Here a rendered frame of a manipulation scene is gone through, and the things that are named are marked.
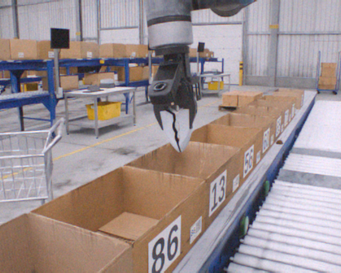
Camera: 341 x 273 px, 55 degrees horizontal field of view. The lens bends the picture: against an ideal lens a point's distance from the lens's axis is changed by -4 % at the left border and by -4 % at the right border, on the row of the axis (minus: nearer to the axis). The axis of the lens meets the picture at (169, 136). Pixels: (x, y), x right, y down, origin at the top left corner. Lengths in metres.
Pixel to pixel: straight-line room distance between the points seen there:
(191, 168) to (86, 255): 0.79
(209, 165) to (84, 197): 0.61
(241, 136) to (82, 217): 1.01
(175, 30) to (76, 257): 0.52
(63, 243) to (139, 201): 0.40
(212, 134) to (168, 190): 0.80
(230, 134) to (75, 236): 1.17
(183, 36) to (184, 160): 0.85
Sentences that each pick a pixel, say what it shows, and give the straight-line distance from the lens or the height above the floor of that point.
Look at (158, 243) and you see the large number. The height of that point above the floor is 1.00.
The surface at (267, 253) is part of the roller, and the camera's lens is 1.24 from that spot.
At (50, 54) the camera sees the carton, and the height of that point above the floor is 1.46.
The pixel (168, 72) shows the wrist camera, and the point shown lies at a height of 1.37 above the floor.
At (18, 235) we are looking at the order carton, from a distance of 0.84.
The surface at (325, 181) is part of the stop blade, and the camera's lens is 1.91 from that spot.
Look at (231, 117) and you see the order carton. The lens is 2.15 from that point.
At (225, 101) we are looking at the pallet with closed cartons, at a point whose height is 0.25.
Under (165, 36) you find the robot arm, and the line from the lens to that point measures 0.66.
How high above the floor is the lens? 1.39
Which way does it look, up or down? 13 degrees down
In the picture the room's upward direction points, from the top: straight up
